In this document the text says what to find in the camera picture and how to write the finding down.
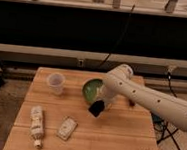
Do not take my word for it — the white wall outlet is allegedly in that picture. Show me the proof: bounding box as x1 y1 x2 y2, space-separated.
77 59 84 67

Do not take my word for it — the black hanging cable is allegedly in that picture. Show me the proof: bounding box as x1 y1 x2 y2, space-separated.
97 0 137 72

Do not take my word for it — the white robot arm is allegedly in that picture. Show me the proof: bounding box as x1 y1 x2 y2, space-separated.
102 64 187 133

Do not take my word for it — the small brown wooden piece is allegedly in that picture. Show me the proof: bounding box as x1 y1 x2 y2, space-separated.
129 100 135 107

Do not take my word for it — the green ceramic bowl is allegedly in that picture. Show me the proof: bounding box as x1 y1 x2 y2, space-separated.
80 76 116 110

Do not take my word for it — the black rectangular eraser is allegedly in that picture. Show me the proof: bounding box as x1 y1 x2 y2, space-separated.
88 100 105 117

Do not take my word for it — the white ceramic cup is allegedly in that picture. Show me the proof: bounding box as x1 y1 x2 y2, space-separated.
46 72 65 95

